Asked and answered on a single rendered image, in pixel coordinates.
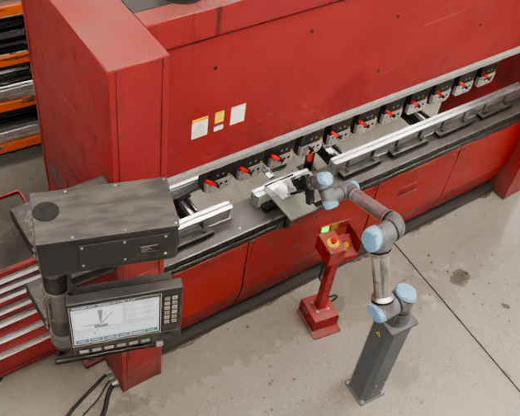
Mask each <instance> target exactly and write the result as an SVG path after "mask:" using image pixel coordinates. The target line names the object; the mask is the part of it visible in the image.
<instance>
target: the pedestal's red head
mask: <svg viewBox="0 0 520 416"><path fill-rule="evenodd" d="M343 221H345V220H342V221H339V222H336V223H339V225H338V229H340V228H339V226H340V224H341V222H343ZM346 221H348V223H347V229H346V233H345V234H343V235H339V236H338V235H337V234H336V232H335V231H334V230H330V228H331V225H333V224H336V223H333V224H330V225H325V226H329V231H328V232H324V233H321V229H322V228H323V227H324V226H321V227H319V233H318V237H317V240H316V244H315V248H316V250H317V251H318V253H319V255H320V257H321V258H322V259H323V261H324V263H325V265H326V266H327V267H330V266H332V265H336V264H339V263H341V262H346V261H349V260H353V259H355V258H357V255H358V253H359V250H360V247H361V245H362V241H361V239H360V238H359V236H358V235H357V233H356V231H355V230H354V228H353V227H352V226H351V225H350V223H349V222H350V219H348V220H346ZM330 238H336V239H337V240H338V241H339V246H338V247H336V248H331V247H329V246H328V244H327V241H328V239H330ZM343 241H348V242H349V248H345V246H344V245H343Z"/></svg>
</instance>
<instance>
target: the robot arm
mask: <svg viewBox="0 0 520 416"><path fill-rule="evenodd" d="M291 181H292V184H293V186H294V187H291V186H290V185H287V186H286V187H287V191H288V193H286V194H287V195H289V196H292V195H295V194H297V193H302V192H303V191H305V203H306V204H307V205H311V204H313V203H314V189H318V191H319V195H320V197H321V200H322V203H323V204H324V208H325V209H326V210H330V209H333V208H335V207H337V206H338V202H339V201H341V200H343V199H346V198H347V199H348V200H350V201H352V202H353V203H354V204H356V205H357V206H359V207H360V208H362V209H363V210H364V211H365V212H367V213H368V214H369V215H371V216H373V217H374V218H375V219H377V220H378V221H380V223H377V224H375V225H372V226H370V227H369V228H367V229H365V230H364V231H363V233H362V244H364V248H365V249H366V251H368V253H369V254H371V265H372V278H373V290H374V292H373V293H372V294H371V303H369V304H368V305H367V306H366V308H367V312H368V314H369V315H370V316H371V318H372V319H373V320H375V321H376V322H377V323H383V322H386V323H387V324H388V325H389V326H391V327H393V328H398V329H399V328H403V327H405V326H407V325H408V323H409V321H410V319H411V314H410V310H411V309H412V307H413V305H414V302H415V301H416V298H417V292H416V290H415V289H414V288H413V287H412V286H411V285H409V284H406V283H400V284H398V285H397V286H396V287H395V289H394V290H393V291H391V288H390V259H389V253H390V252H391V251H392V245H391V244H392V243H393V242H395V241H397V240H399V239H401V238H402V237H403V235H404V232H405V224H404V220H403V219H402V217H401V216H400V215H399V214H398V213H397V212H395V211H394V210H389V209H387V208H386V207H384V206H383V205H382V204H380V203H379V202H378V201H376V200H374V199H373V198H371V197H370V196H368V195H367V194H366V193H365V192H363V191H361V190H360V187H359V184H357V182H356V181H353V180H352V181H350V182H345V183H344V184H342V185H340V186H337V187H335V188H333V187H332V185H331V184H332V183H333V175H332V174H331V173H329V172H321V173H317V174H315V175H311V176H310V173H307V174H304V175H301V176H300V177H298V178H295V179H294V180H291Z"/></svg>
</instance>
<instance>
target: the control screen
mask: <svg viewBox="0 0 520 416"><path fill-rule="evenodd" d="M70 315H71V321H72V328H73V340H74V346H75V345H79V344H84V343H93V342H97V341H102V340H107V339H112V338H120V337H125V336H130V335H135V334H139V333H148V332H153V331H158V330H159V294H158V295H149V296H144V297H139V298H134V299H128V300H119V301H114V302H109V303H104V304H99V305H89V306H84V307H79V308H74V309H70ZM96 331H99V334H94V335H91V332H96Z"/></svg>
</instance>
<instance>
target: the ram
mask: <svg viewBox="0 0 520 416"><path fill-rule="evenodd" d="M519 46H520V0H339V1H336V2H331V3H328V4H324V5H322V6H318V7H313V8H311V9H307V10H304V11H301V12H296V13H293V14H290V15H287V16H283V17H278V18H276V19H272V20H270V21H265V22H261V23H258V24H255V25H252V26H247V27H244V28H241V29H238V30H235V31H230V32H227V33H224V34H221V35H216V36H212V37H210V38H206V39H204V40H198V41H195V42H192V43H189V44H186V45H181V46H178V47H175V48H171V49H169V50H166V51H167V52H168V53H169V79H168V141H167V173H166V177H167V179H168V178H170V177H174V176H176V175H178V174H181V173H184V172H187V171H189V170H192V169H194V168H198V167H200V166H202V165H205V164H208V163H211V162H214V161H215V160H218V159H221V158H224V157H227V156H229V155H231V154H235V153H237V152H240V151H242V150H245V149H248V148H251V147H253V146H255V145H258V144H261V143H264V142H267V141H268V140H271V139H275V138H277V137H280V136H282V135H286V134H288V133H291V132H293V131H295V130H299V129H301V128H304V127H306V126H308V125H313V124H314V123H317V122H319V121H323V120H325V119H328V118H330V117H332V116H336V115H338V114H341V113H344V112H345V111H350V110H351V109H354V108H357V107H359V106H363V105H365V104H367V103H370V102H373V101H376V100H378V99H381V98H383V97H387V96H389V95H391V94H394V93H397V92H400V91H403V90H405V89H407V88H410V87H413V86H416V85H418V84H420V83H424V82H427V81H429V80H431V79H434V78H437V77H440V76H442V75H444V74H447V73H450V72H453V71H456V70H458V69H461V68H464V67H466V66H468V65H471V64H474V63H477V62H480V61H481V60H484V59H487V58H490V57H493V56H495V55H497V54H501V53H503V52H506V51H508V50H512V49H514V48H517V47H519ZM519 53H520V50H518V51H515V52H512V53H511V54H507V55H505V56H502V57H500V58H497V59H494V60H491V61H489V62H487V63H484V64H481V65H478V66H476V67H474V68H471V69H467V70H465V71H463V72H460V73H457V74H454V75H452V76H450V77H447V78H444V79H441V80H439V81H436V82H434V83H430V84H428V85H426V86H423V87H420V88H417V89H415V90H413V91H410V92H406V93H404V94H402V95H399V96H397V97H393V98H391V99H389V100H386V101H384V102H380V103H378V104H375V105H374V106H369V107H368V108H365V109H362V110H360V111H356V112H354V113H352V114H349V115H347V116H344V117H341V118H338V119H337V120H334V121H330V122H328V123H325V124H323V125H320V126H317V127H315V128H313V129H310V130H307V131H304V132H301V133H299V134H297V135H293V136H291V137H289V138H286V139H283V140H280V141H277V142H276V143H273V144H269V145H267V146H265V147H262V148H260V149H256V150H254V151H252V152H249V153H246V154H243V155H241V156H238V157H236V158H232V159H230V160H228V161H225V162H223V163H219V164H217V165H215V166H212V167H210V168H206V169H204V170H201V171H199V172H197V173H193V174H191V175H188V176H186V177H182V178H180V179H177V180H175V181H173V182H169V183H168V185H169V186H172V185H175V184H178V183H179V182H183V181H186V180H188V179H190V178H193V177H196V176H199V175H201V174H203V173H207V172H209V171H211V170H214V169H217V168H220V167H223V166H224V165H227V164H229V163H233V162H235V161H238V160H240V159H242V158H246V157H248V156H251V155H253V154H257V153H259V152H262V151H263V150H266V149H270V148H272V147H274V146H277V145H279V144H283V143H285V142H287V141H290V140H292V139H296V138H298V137H301V136H303V135H307V134H308V133H311V132H314V131H316V130H319V129H322V128H324V127H326V126H329V125H332V124H335V123H337V122H339V121H343V120H346V119H348V118H350V117H353V116H356V115H359V114H361V113H363V112H366V111H369V110H371V109H374V108H377V107H378V106H382V105H385V104H387V103H389V102H393V101H395V100H398V99H400V98H402V97H406V96H408V95H411V94H413V93H416V92H419V91H422V90H423V89H426V88H428V87H432V86H434V85H437V84H439V83H443V82H445V81H447V80H450V79H452V78H456V77H458V76H461V75H462V74H465V73H469V72H471V71H474V70H476V69H479V68H482V67H484V66H486V65H489V64H492V63H495V62H497V61H500V60H502V59H506V58H507V57H510V56H513V55H515V54H519ZM246 102H247V103H246ZM244 103H246V110H245V117H244V121H241V122H239V123H237V124H234V125H229V122H230V114H231V107H234V106H238V105H241V104H244ZM223 110H225V114H224V121H221V122H219V123H217V124H215V113H216V112H219V111H223ZM205 116H208V126H207V135H203V136H201V137H198V138H195V139H191V130H192V121H194V120H197V119H200V118H202V117H205ZM220 124H223V129H221V130H217V131H214V127H215V126H216V125H220Z"/></svg>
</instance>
